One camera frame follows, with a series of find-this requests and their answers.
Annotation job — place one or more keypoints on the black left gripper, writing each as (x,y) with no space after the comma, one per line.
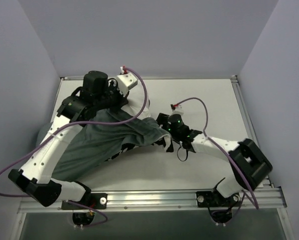
(120,100)

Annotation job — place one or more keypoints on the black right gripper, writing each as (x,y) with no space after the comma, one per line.
(163,121)

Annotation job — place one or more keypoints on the white pillow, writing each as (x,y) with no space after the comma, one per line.
(134,106)

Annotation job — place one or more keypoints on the dark green pillowcase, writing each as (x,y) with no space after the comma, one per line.
(104,141)

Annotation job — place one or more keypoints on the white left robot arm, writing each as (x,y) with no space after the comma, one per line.
(97,92)

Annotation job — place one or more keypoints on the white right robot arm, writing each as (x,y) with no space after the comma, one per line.
(248,163)

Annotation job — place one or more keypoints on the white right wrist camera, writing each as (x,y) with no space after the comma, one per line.
(177,109)

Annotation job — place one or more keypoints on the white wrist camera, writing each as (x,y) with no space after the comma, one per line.
(177,109)
(125,82)

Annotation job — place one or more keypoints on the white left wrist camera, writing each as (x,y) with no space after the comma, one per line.
(125,82)

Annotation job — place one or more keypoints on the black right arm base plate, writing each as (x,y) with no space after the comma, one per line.
(213,199)

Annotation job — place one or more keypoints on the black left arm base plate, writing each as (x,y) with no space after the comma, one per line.
(96,201)

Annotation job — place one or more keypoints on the aluminium right side rail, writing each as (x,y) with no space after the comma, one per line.
(266,182)

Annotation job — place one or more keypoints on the aluminium front frame rail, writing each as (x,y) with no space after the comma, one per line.
(169,200)

